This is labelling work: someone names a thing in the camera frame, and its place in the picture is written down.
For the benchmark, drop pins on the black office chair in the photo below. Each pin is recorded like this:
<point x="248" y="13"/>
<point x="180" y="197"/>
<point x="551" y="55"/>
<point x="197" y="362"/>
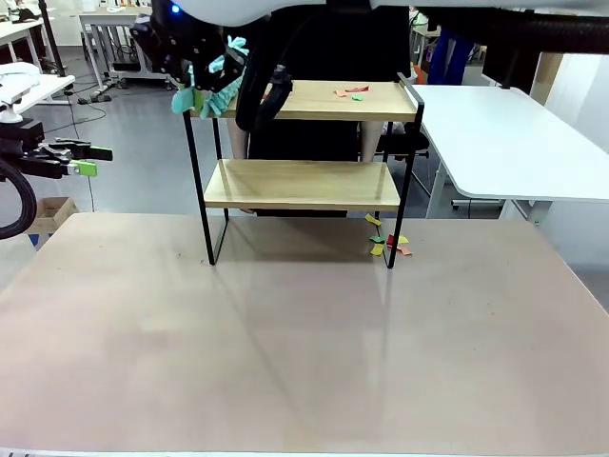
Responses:
<point x="414" y="143"/>

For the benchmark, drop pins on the brown cardboard box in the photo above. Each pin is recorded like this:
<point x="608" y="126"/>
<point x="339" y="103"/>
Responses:
<point x="47" y="214"/>

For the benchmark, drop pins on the orange paper strip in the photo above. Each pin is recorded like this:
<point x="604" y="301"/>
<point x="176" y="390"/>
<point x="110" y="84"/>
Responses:
<point x="404" y="251"/>

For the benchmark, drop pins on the large white side table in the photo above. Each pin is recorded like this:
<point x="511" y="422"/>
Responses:
<point x="499" y="143"/>

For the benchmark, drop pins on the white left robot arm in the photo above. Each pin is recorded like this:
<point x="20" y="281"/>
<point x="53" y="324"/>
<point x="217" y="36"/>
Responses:
<point x="10" y="113"/>

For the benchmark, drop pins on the small white table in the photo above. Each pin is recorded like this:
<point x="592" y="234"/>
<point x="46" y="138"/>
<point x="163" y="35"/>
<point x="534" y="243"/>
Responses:
<point x="52" y="85"/>

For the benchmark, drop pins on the black metal wooden two-tier shelf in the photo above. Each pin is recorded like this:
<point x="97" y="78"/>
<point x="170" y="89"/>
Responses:
<point x="295" y="188"/>

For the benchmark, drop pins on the black tripod pole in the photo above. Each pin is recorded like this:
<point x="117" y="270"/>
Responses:
<point x="50" y="33"/>

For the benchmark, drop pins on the person's right forearm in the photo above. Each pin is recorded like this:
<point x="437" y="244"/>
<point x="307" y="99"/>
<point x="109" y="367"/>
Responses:
<point x="238" y="143"/>

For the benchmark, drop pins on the person's left forearm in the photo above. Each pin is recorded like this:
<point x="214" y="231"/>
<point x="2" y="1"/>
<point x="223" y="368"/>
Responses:
<point x="371" y="140"/>

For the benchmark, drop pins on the pale orange paper scrap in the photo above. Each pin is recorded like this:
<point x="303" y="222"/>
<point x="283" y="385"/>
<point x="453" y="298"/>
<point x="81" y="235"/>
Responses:
<point x="339" y="93"/>

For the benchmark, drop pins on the black floor power strip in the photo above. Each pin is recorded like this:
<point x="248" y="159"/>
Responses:
<point x="95" y="99"/>

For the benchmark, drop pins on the grey metal workbench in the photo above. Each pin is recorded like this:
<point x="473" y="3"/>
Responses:
<point x="109" y="28"/>

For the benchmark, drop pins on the bystander in blue trousers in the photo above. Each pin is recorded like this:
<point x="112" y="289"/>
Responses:
<point x="449" y="57"/>

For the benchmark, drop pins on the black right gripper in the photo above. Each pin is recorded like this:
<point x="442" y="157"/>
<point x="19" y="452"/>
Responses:
<point x="171" y="47"/>

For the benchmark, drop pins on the light wooden panel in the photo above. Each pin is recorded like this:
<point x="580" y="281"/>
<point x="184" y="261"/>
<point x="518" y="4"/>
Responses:
<point x="547" y="71"/>

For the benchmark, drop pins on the long yellow paper scrap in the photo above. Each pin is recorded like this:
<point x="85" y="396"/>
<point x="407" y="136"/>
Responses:
<point x="373" y="219"/>

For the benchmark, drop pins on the person's torso in black shirt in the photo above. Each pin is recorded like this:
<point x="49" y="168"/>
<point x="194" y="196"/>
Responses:
<point x="333" y="47"/>

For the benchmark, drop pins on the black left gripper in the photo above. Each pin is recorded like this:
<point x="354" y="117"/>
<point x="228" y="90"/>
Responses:
<point x="31" y="152"/>

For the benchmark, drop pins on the black computer monitor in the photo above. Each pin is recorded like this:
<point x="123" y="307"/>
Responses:
<point x="518" y="71"/>

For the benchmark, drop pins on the teal microfiber duster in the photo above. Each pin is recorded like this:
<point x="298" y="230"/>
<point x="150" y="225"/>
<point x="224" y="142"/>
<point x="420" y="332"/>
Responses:
<point x="223" y="97"/>

